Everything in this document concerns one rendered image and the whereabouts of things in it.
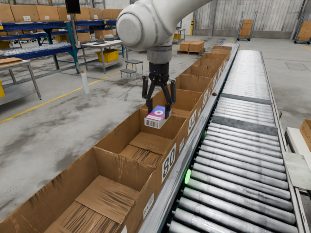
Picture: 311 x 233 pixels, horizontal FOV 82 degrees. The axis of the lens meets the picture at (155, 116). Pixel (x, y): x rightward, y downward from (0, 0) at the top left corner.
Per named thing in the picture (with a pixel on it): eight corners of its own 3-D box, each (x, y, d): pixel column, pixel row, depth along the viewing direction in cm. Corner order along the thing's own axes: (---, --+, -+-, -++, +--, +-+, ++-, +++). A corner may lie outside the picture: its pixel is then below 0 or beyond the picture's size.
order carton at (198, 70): (210, 95, 164) (213, 77, 156) (179, 90, 175) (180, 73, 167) (216, 82, 195) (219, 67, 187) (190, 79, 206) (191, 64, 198)
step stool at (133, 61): (120, 78, 496) (118, 62, 475) (133, 74, 529) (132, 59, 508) (130, 81, 473) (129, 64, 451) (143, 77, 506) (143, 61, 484)
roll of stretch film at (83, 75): (83, 93, 400) (78, 70, 376) (86, 91, 409) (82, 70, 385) (87, 94, 397) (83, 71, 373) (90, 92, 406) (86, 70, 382)
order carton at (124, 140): (156, 199, 72) (156, 168, 64) (98, 174, 83) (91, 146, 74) (185, 144, 103) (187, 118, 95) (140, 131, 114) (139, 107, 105)
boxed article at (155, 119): (171, 114, 82) (171, 108, 81) (159, 129, 72) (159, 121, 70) (157, 112, 85) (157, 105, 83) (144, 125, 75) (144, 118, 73)
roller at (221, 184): (293, 216, 84) (297, 210, 82) (186, 179, 103) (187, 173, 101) (291, 207, 88) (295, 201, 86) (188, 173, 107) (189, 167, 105)
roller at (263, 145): (281, 156, 120) (283, 150, 117) (203, 137, 139) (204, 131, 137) (280, 151, 124) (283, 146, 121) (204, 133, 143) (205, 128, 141)
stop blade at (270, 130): (274, 137, 135) (278, 128, 130) (211, 124, 152) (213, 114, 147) (274, 137, 135) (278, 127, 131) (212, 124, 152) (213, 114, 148)
